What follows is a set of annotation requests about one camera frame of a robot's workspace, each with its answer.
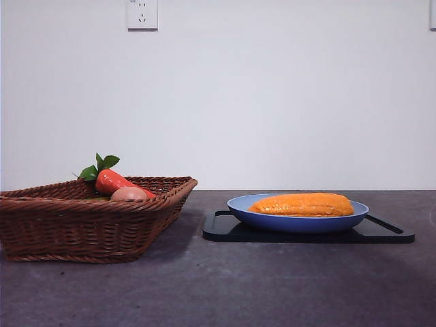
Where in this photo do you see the yellow-orange corn cob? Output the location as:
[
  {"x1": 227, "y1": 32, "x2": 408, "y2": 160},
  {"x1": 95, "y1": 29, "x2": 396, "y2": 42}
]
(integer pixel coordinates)
[{"x1": 247, "y1": 192, "x2": 355, "y2": 218}]

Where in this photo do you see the blue round plate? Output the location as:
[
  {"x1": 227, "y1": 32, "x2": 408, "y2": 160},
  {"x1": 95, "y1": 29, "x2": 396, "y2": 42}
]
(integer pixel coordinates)
[{"x1": 226, "y1": 193, "x2": 370, "y2": 234}]

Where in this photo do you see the brown wicker basket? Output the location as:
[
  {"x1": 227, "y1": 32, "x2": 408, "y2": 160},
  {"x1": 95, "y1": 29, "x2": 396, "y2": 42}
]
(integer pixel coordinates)
[{"x1": 0, "y1": 176, "x2": 199, "y2": 264}]

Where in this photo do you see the black rectangular tray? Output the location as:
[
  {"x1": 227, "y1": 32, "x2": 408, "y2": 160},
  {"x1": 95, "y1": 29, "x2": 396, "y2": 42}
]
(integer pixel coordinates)
[{"x1": 202, "y1": 210, "x2": 416, "y2": 244}]

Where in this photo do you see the brown egg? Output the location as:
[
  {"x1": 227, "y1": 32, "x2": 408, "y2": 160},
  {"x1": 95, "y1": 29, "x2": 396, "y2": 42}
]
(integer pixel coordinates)
[{"x1": 110, "y1": 186, "x2": 150, "y2": 202}]

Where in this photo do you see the orange carrot with green leaves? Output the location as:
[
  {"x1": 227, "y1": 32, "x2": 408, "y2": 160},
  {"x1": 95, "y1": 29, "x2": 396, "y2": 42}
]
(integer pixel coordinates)
[{"x1": 72, "y1": 153, "x2": 157, "y2": 199}]

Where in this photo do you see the white wall socket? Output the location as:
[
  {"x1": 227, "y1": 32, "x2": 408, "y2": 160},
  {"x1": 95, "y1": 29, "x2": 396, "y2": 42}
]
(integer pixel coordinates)
[{"x1": 127, "y1": 0, "x2": 159, "y2": 32}]

